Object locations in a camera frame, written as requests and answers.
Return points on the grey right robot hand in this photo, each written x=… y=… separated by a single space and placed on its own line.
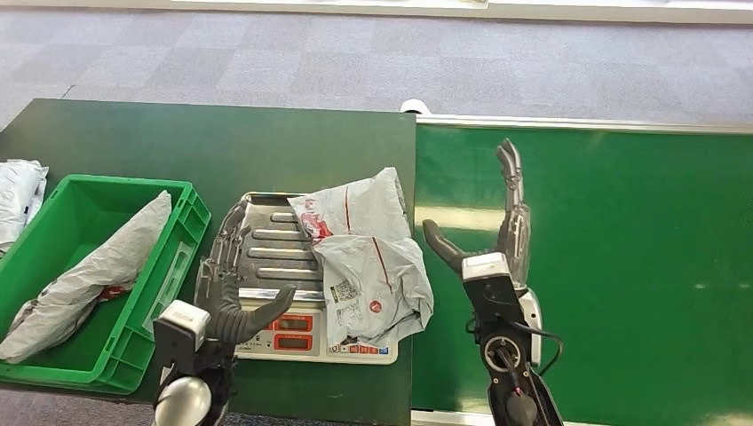
x=513 y=235

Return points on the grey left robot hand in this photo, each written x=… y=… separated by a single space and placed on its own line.
x=226 y=311

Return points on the grey package with red truck print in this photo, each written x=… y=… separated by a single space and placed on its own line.
x=365 y=264

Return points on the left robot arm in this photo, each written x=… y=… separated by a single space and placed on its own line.
x=185 y=403

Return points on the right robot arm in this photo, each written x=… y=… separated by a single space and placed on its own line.
x=517 y=388

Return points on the green conveyor belt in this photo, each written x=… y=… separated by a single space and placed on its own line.
x=618 y=264

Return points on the long grey package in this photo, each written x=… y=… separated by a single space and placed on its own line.
x=100 y=270

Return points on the white conveyor roller end cap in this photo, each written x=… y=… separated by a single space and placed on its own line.
x=415 y=107

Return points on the white plastic package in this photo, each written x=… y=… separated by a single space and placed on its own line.
x=17 y=200

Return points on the electronic scale with steel tray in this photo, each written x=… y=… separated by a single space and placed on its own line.
x=276 y=253

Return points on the green plastic crate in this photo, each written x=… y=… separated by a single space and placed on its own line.
x=117 y=341

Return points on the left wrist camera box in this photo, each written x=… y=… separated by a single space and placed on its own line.
x=182 y=329

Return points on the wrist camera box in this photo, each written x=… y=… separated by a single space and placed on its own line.
x=485 y=276
x=182 y=329

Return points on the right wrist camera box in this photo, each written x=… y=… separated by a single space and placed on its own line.
x=485 y=276

